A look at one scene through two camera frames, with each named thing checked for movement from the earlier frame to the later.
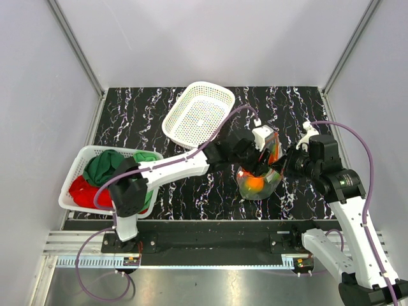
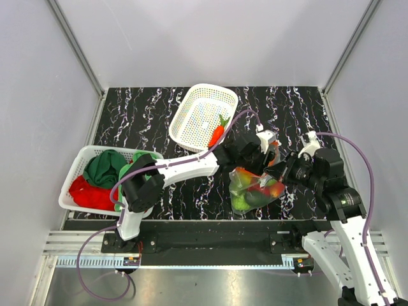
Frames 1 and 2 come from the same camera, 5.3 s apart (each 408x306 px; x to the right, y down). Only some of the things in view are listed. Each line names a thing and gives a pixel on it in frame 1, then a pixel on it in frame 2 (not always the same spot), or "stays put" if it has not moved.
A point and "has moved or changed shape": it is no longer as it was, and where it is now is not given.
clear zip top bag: [260, 187] has moved or changed shape
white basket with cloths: [86, 187] stays put
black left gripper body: [250, 154] stays put
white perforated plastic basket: [194, 116] has moved or changed shape
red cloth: [83, 195] stays put
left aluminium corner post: [76, 48] stays put
